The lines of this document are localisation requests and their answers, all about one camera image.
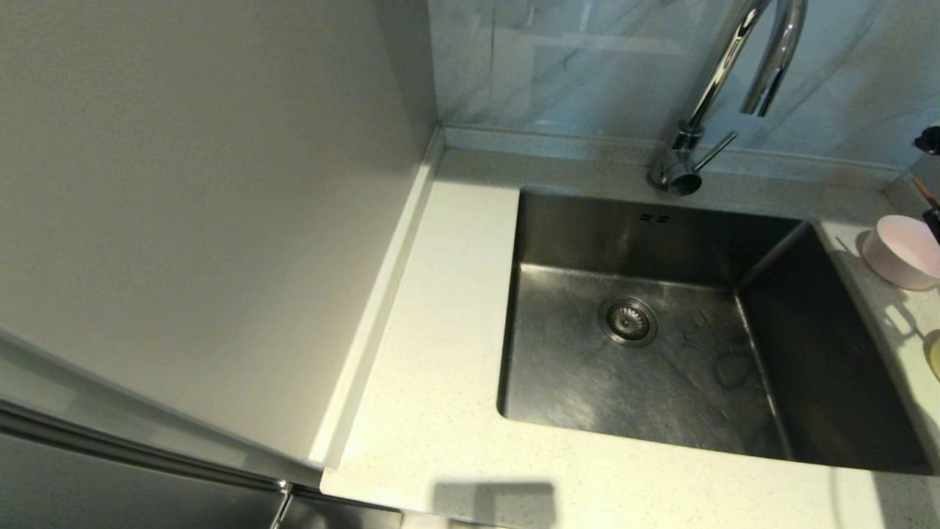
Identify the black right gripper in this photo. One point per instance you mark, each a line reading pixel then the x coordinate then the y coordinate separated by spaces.
pixel 934 224

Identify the brown wooden chopstick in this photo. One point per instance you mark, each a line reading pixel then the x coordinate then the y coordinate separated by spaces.
pixel 925 192

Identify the pink plastic bowl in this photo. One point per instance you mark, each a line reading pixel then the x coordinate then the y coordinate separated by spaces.
pixel 899 253

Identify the yellow plastic bowl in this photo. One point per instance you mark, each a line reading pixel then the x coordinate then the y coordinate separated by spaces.
pixel 934 356

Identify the chrome faucet lever rod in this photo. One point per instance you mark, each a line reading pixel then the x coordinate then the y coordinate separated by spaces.
pixel 716 150

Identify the stainless steel sink basin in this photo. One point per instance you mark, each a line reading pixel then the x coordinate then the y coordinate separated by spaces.
pixel 690 382

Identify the chrome gooseneck faucet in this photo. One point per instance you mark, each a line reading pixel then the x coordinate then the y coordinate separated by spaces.
pixel 723 66

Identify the round metal drain strainer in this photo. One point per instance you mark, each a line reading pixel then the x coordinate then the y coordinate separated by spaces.
pixel 628 321

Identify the under-counter cabinet front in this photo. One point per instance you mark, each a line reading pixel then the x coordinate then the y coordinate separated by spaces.
pixel 338 516

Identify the tall cabinet unit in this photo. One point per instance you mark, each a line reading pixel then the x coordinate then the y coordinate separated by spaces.
pixel 183 220

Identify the silver cabinet rail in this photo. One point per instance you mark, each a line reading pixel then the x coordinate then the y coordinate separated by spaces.
pixel 147 455

